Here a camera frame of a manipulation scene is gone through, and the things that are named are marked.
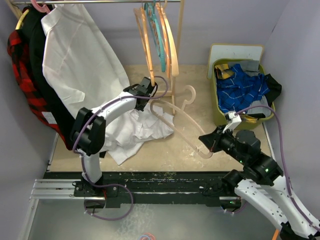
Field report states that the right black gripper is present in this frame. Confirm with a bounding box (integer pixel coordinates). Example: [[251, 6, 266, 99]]
[[199, 124, 247, 164]]

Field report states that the white shirt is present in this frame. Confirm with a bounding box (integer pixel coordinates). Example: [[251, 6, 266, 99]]
[[101, 103, 174, 165], [41, 4, 130, 118]]

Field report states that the light wooden hanger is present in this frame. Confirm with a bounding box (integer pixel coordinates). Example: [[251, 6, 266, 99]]
[[150, 85, 213, 159]]

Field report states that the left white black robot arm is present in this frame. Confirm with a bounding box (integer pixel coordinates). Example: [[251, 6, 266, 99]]
[[70, 77, 158, 196]]

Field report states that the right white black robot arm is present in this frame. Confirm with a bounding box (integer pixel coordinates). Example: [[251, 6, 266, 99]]
[[198, 126, 320, 240]]

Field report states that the blue shirt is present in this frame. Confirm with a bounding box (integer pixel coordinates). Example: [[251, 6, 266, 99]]
[[215, 63, 263, 113]]

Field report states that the wooden hanger rightmost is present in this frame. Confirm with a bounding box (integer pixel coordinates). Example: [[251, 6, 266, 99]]
[[161, 0, 179, 77]]

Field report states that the wooden hanger middle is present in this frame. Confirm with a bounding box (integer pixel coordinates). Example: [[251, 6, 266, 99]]
[[156, 2, 171, 78]]

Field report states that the hanging black shirt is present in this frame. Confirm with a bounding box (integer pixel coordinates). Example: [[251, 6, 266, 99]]
[[22, 6, 93, 150]]

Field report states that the hanging white shirt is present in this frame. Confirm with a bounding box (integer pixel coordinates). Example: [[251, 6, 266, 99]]
[[41, 4, 130, 118]]

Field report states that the wooden hanger leftmost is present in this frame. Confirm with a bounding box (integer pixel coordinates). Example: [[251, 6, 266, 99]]
[[133, 7, 155, 87]]

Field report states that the teal hanger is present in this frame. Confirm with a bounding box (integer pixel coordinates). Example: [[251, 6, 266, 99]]
[[143, 0, 166, 73]]

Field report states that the orange hanger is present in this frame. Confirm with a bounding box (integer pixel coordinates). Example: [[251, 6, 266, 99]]
[[272, 229, 280, 240]]

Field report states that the pink hanger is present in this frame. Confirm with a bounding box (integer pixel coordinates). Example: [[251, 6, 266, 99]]
[[30, 0, 54, 14]]

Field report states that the red black plaid shirt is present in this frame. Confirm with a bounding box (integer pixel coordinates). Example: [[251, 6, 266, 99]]
[[7, 30, 74, 150]]

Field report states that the yellow hanger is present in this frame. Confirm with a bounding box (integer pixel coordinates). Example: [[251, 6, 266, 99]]
[[15, 9, 30, 30]]

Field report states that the olive green laundry basket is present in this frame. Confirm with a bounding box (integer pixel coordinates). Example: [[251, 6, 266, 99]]
[[209, 59, 275, 130]]

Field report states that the yellow black cloth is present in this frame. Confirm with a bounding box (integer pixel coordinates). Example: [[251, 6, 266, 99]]
[[214, 63, 235, 80]]

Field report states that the black cloth in basket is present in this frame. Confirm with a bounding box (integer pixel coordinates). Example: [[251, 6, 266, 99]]
[[259, 74, 282, 107]]

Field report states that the grey cloth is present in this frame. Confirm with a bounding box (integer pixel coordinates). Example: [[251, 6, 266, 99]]
[[239, 59, 260, 73]]

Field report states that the white board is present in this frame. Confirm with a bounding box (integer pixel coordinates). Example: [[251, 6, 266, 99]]
[[207, 43, 264, 80]]

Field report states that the wooden clothes rack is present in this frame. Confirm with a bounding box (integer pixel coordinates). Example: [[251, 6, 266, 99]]
[[6, 0, 185, 104]]

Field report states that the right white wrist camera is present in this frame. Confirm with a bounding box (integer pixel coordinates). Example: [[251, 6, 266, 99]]
[[222, 111, 242, 133]]

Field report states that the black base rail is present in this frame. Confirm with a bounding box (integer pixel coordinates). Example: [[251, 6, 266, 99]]
[[43, 171, 245, 210]]

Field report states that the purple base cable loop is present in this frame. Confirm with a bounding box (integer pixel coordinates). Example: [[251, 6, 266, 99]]
[[83, 181, 135, 221]]

